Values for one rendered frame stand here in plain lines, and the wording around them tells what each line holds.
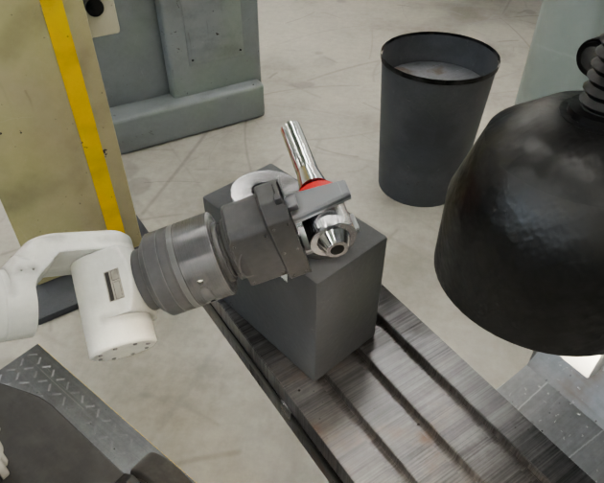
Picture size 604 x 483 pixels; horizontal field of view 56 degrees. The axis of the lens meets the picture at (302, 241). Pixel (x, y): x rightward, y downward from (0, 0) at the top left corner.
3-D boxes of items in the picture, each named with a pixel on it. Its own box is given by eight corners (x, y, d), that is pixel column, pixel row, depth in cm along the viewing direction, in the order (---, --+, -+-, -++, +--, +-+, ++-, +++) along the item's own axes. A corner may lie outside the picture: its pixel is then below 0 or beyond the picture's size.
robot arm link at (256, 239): (319, 294, 59) (212, 332, 60) (297, 227, 65) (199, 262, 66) (290, 221, 50) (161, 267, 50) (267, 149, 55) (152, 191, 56)
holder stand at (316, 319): (313, 383, 75) (316, 276, 62) (215, 294, 87) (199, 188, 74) (375, 335, 81) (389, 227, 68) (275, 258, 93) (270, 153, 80)
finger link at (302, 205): (354, 202, 54) (292, 224, 54) (344, 179, 56) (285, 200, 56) (351, 192, 53) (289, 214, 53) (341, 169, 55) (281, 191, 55)
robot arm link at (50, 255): (139, 226, 59) (-5, 233, 51) (160, 307, 57) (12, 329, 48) (118, 251, 64) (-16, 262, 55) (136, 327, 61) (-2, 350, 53)
